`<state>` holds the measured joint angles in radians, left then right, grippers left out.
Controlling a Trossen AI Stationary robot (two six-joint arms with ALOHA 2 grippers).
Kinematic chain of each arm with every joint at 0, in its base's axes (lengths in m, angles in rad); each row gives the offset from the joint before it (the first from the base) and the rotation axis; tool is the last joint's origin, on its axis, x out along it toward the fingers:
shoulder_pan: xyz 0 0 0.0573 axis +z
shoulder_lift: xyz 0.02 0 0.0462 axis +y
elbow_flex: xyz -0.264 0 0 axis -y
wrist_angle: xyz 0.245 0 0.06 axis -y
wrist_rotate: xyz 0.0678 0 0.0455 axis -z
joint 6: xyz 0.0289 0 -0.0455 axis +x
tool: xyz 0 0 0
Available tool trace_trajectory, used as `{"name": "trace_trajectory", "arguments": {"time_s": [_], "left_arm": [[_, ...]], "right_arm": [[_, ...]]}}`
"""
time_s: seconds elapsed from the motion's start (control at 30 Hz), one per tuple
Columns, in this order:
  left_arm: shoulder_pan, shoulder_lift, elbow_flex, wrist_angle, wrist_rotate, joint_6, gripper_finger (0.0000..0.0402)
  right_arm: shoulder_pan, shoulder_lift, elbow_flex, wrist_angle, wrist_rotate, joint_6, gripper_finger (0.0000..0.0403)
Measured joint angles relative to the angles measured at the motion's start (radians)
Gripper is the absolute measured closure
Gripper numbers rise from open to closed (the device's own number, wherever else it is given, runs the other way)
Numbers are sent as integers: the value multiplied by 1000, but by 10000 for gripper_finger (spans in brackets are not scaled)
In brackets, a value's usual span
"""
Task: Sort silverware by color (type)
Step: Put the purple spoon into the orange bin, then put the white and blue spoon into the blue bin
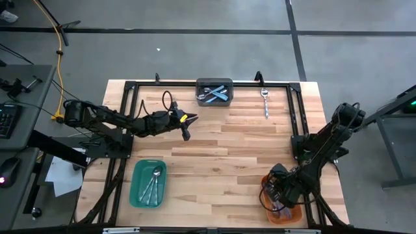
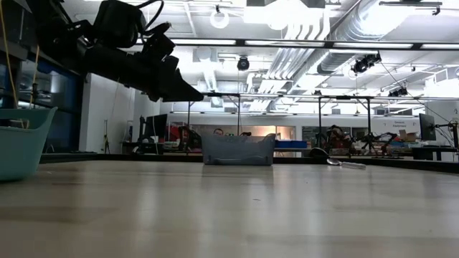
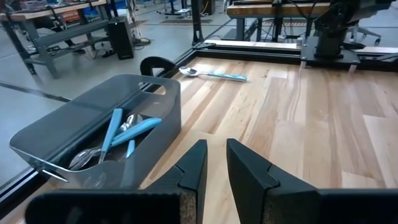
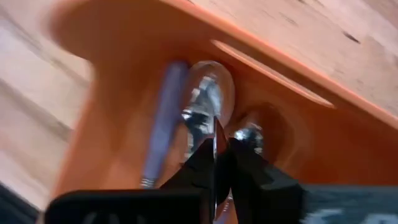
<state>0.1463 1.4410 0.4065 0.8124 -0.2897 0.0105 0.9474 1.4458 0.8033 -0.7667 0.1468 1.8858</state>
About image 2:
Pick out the black rounded object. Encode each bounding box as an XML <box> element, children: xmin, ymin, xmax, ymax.
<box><xmin>308</xmin><ymin>147</ymin><xmax>333</xmax><ymax>158</ymax></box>

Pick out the overhead LED light bar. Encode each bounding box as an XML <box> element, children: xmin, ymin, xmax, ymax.
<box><xmin>168</xmin><ymin>37</ymin><xmax>459</xmax><ymax>51</ymax></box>

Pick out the teal plastic bin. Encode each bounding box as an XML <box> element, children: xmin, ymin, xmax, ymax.
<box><xmin>0</xmin><ymin>106</ymin><xmax>58</xmax><ymax>182</ymax></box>

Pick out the cardboard box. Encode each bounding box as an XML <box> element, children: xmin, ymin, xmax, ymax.
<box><xmin>398</xmin><ymin>129</ymin><xmax>419</xmax><ymax>143</ymax></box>

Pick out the white ring lamp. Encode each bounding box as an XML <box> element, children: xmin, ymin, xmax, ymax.
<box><xmin>209</xmin><ymin>9</ymin><xmax>230</xmax><ymax>29</ymax></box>

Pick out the silver ventilation duct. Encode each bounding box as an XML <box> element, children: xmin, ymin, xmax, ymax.
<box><xmin>317</xmin><ymin>0</ymin><xmax>399</xmax><ymax>75</ymax></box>

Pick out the grey plastic bin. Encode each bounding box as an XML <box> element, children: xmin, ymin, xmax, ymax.
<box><xmin>201</xmin><ymin>133</ymin><xmax>277</xmax><ymax>166</ymax></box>

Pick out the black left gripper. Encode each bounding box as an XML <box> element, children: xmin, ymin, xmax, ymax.
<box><xmin>84</xmin><ymin>21</ymin><xmax>205</xmax><ymax>103</ymax></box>

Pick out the blue storage bin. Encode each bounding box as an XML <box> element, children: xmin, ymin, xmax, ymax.
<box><xmin>275</xmin><ymin>140</ymin><xmax>308</xmax><ymax>149</ymax></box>

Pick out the black table edge rail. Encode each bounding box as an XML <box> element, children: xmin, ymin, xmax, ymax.
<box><xmin>39</xmin><ymin>153</ymin><xmax>459</xmax><ymax>173</ymax></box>

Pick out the black ceiling spotlight cluster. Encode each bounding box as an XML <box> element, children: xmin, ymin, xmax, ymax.
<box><xmin>388</xmin><ymin>87</ymin><xmax>410</xmax><ymax>98</ymax></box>
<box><xmin>351</xmin><ymin>52</ymin><xmax>382</xmax><ymax>75</ymax></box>

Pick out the white teal wavy-handled spoon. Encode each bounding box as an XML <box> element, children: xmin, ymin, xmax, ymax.
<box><xmin>326</xmin><ymin>158</ymin><xmax>367</xmax><ymax>171</ymax></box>

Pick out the black computer monitor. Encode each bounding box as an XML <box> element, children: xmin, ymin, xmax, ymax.
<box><xmin>143</xmin><ymin>113</ymin><xmax>169</xmax><ymax>144</ymax></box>
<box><xmin>418</xmin><ymin>113</ymin><xmax>437</xmax><ymax>142</ymax></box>

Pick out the black metal table frame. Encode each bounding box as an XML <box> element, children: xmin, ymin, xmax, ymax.
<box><xmin>317</xmin><ymin>95</ymin><xmax>374</xmax><ymax>148</ymax></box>
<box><xmin>186</xmin><ymin>92</ymin><xmax>242</xmax><ymax>137</ymax></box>

